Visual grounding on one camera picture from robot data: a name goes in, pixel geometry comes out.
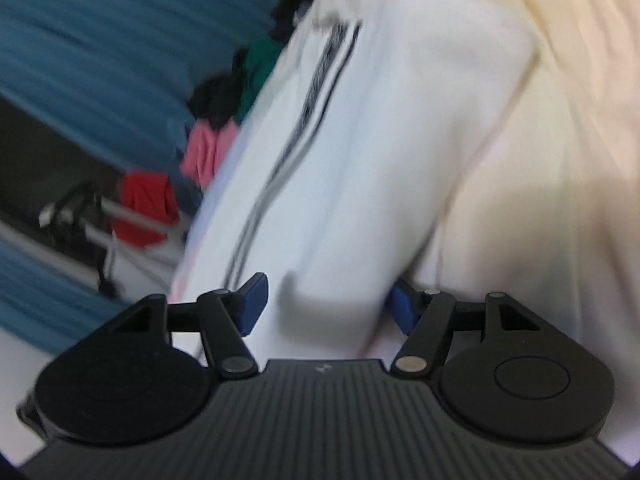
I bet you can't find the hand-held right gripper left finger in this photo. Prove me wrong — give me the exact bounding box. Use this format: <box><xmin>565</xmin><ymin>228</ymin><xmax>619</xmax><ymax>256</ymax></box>
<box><xmin>102</xmin><ymin>272</ymin><xmax>270</xmax><ymax>380</ymax></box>

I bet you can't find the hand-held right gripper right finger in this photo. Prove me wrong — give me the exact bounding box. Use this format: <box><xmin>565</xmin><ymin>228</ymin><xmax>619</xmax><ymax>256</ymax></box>
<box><xmin>386</xmin><ymin>280</ymin><xmax>543</xmax><ymax>376</ymax></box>

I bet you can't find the white striped garment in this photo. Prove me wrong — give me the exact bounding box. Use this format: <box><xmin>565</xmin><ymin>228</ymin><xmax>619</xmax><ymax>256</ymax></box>
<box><xmin>169</xmin><ymin>0</ymin><xmax>543</xmax><ymax>361</ymax></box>

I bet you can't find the metal clothes rack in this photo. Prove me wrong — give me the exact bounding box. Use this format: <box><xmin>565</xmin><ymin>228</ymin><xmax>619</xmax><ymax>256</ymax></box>
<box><xmin>39</xmin><ymin>180</ymin><xmax>187</xmax><ymax>297</ymax></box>

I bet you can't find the red garment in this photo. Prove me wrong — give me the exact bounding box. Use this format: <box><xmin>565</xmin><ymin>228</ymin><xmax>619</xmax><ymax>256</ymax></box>
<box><xmin>112</xmin><ymin>171</ymin><xmax>181</xmax><ymax>251</ymax></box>

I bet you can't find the pink garment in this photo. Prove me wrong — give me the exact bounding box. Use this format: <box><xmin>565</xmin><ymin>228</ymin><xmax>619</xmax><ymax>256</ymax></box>
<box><xmin>180</xmin><ymin>119</ymin><xmax>242</xmax><ymax>190</ymax></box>

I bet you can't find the black garment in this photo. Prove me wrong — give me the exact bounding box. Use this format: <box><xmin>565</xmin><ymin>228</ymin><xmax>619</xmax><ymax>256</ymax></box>
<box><xmin>187</xmin><ymin>72</ymin><xmax>251</xmax><ymax>130</ymax></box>

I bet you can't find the cream cloth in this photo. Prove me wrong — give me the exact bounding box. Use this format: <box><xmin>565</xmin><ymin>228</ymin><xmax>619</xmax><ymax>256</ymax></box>
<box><xmin>320</xmin><ymin>0</ymin><xmax>640</xmax><ymax>466</ymax></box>

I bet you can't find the green garment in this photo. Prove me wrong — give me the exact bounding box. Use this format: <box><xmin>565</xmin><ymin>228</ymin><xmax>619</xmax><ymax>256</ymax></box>
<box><xmin>235</xmin><ymin>35</ymin><xmax>287</xmax><ymax>123</ymax></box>

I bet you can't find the blue curtain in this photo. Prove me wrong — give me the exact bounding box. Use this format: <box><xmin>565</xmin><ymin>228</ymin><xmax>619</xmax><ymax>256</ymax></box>
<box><xmin>0</xmin><ymin>0</ymin><xmax>301</xmax><ymax>356</ymax></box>

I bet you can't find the dark garment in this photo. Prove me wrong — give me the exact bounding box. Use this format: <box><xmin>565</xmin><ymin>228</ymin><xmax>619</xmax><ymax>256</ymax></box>
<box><xmin>267</xmin><ymin>0</ymin><xmax>321</xmax><ymax>46</ymax></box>

